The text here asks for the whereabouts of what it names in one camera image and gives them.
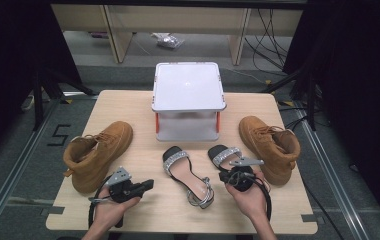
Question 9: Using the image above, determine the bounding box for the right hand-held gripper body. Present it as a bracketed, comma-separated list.
[218, 157, 265, 192]

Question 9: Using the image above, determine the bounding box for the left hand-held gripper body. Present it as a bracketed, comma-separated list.
[104, 166, 143, 204]

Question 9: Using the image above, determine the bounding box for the black rhinestone strap sandal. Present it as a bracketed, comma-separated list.
[207, 144, 272, 195]
[162, 145, 215, 210]

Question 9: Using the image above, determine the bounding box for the tan suede lace-up boot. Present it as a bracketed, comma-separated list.
[62, 120, 134, 194]
[238, 115, 302, 187]

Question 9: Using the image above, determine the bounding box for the white two-tier shoe rack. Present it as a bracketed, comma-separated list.
[151, 61, 228, 143]

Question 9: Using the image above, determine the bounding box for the person's right hand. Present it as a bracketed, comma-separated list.
[225, 171, 271, 219]

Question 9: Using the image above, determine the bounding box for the person's left hand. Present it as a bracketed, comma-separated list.
[92, 186, 142, 229]

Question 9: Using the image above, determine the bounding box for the black metal stand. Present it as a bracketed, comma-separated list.
[261, 66, 320, 132]
[32, 66, 99, 132]

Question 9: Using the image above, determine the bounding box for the beige wooden desk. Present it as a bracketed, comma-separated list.
[50, 3, 304, 66]

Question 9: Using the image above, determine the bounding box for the clear plastic bag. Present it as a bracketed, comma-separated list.
[150, 32, 186, 50]

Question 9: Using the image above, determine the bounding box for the dark curtain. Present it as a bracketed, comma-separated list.
[0, 0, 83, 168]
[281, 0, 380, 231]

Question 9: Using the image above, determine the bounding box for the thin black floor cable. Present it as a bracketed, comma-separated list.
[302, 181, 346, 240]

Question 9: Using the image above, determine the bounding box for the aluminium floor rail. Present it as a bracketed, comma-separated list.
[0, 99, 63, 240]
[293, 102, 373, 240]

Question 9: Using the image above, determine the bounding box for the bundle of black floor cables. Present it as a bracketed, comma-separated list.
[243, 8, 292, 72]

